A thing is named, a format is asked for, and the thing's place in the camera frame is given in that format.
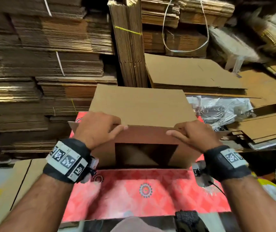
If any black right wrist strap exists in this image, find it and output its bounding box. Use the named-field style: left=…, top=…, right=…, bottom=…
left=203, top=145, right=252, bottom=182

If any large cardboard box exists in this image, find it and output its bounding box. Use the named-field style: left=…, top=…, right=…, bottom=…
left=144, top=53, right=247, bottom=93
left=0, top=158, right=48, bottom=232

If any white plastic strap loop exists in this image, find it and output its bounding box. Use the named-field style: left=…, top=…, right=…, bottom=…
left=161, top=0, right=210, bottom=53

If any person's right hand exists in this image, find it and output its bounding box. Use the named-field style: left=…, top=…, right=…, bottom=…
left=165, top=120, right=224, bottom=154

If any person's right forearm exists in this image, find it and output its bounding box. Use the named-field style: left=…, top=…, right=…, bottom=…
left=222, top=174, right=276, bottom=232

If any low pile of cardboard sheets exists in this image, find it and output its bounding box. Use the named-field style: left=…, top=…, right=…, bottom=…
left=217, top=111, right=276, bottom=150

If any person's left forearm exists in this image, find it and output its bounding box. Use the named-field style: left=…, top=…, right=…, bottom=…
left=0, top=174, right=76, bottom=232

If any white plastic sack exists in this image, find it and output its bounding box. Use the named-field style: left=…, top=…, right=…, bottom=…
left=208, top=26, right=262, bottom=71

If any wall of cardboard stacks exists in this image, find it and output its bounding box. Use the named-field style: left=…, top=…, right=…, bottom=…
left=0, top=0, right=276, bottom=162

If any person's left hand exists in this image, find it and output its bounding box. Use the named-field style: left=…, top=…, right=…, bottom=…
left=73, top=111, right=129, bottom=150

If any black left wrist strap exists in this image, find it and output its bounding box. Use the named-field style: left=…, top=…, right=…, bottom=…
left=42, top=138, right=93, bottom=184

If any black wrist strap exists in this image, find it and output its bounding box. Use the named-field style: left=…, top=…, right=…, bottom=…
left=42, top=138, right=93, bottom=184
left=203, top=145, right=252, bottom=182

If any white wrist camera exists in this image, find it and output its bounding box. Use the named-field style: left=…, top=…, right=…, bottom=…
left=192, top=162, right=213, bottom=188
left=80, top=157, right=100, bottom=184

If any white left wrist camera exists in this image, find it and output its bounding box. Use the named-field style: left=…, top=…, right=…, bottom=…
left=80, top=157, right=100, bottom=184

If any yellow-tied cardboard bundle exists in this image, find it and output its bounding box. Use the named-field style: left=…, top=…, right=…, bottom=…
left=107, top=0, right=149, bottom=88

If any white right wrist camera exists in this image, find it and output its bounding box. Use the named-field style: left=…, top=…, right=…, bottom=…
left=192, top=162, right=213, bottom=188

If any red patterned table cloth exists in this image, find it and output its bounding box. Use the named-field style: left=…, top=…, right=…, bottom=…
left=61, top=111, right=233, bottom=223

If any white woven sack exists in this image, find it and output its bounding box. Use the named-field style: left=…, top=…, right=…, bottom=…
left=186, top=95, right=254, bottom=132

